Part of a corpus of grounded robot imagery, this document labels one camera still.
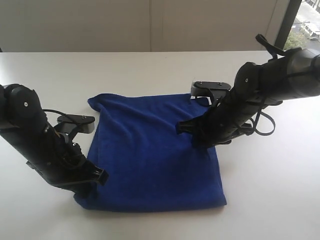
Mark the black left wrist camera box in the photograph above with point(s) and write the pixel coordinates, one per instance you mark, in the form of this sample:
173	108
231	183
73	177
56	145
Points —
85	124

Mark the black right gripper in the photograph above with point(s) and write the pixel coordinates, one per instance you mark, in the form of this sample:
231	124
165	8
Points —
217	124

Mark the blue microfiber towel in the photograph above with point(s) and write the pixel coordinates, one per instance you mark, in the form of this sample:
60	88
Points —
150	167

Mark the dark window frame post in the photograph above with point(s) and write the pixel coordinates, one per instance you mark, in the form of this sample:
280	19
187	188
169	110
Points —
287	22

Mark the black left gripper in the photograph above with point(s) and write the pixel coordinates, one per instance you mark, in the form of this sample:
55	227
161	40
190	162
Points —
62	164

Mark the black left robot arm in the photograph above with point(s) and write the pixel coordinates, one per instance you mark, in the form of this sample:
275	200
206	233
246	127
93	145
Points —
22	118

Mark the white bus outside window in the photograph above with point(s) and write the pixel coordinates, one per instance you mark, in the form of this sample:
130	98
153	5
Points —
310	30

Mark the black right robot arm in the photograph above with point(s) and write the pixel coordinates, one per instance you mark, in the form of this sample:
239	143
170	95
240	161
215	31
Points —
295	75

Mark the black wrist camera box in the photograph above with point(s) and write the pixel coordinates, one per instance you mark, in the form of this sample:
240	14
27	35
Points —
215	90
85	124

